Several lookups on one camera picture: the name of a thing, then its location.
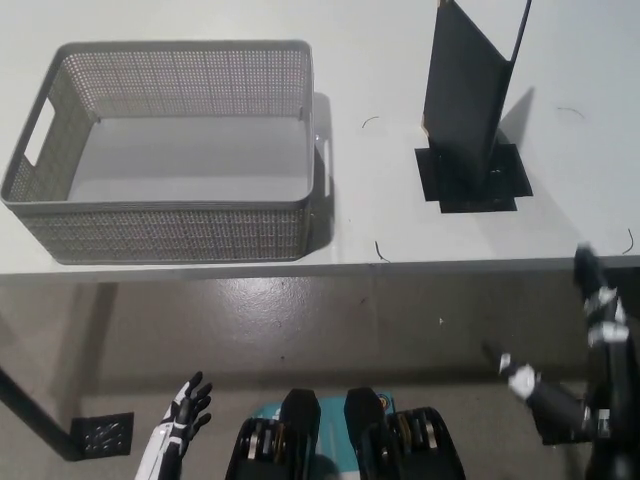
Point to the white table leg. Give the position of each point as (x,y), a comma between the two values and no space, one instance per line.
(97,340)

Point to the black perforated foot plate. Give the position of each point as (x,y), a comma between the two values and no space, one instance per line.
(102,434)

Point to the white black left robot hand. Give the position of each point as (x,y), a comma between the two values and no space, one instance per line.
(175,425)

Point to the grey perforated plastic basket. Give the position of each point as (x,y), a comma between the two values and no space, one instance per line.
(165,230)

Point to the black ribbed robot body block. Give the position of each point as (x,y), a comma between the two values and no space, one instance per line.
(400,450)
(295,450)

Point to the black tape patch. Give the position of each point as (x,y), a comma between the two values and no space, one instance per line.
(510,185)

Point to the black robot legs and feet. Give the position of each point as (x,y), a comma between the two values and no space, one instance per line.
(332,435)

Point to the black notebook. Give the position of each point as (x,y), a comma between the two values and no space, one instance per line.
(460,100)

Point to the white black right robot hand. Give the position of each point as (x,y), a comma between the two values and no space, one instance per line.
(615,410)

